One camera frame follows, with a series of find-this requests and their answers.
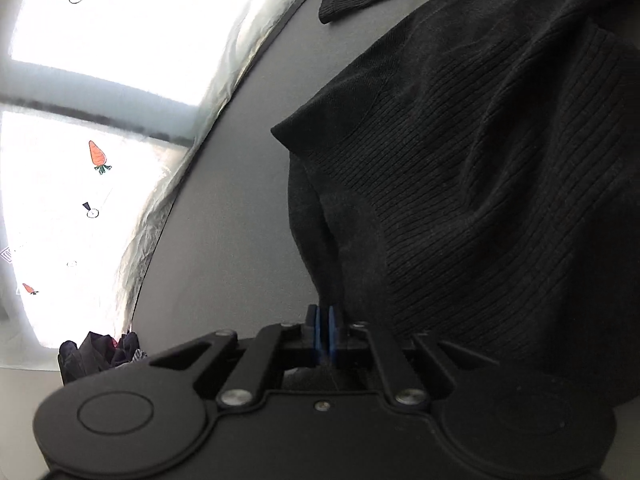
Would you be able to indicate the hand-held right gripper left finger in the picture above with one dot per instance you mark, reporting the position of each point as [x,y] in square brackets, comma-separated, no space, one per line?
[316,332]

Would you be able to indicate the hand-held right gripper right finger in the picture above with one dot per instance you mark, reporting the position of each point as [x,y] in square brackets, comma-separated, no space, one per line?
[332,332]

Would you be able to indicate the black ribbed sweater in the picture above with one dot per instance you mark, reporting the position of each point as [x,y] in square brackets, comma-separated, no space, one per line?
[475,160]

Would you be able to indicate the dark clothes pile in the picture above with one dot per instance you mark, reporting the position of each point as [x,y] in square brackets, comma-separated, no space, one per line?
[95,355]

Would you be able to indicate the white printed curtain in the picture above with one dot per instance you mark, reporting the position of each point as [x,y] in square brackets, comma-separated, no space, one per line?
[220,110]

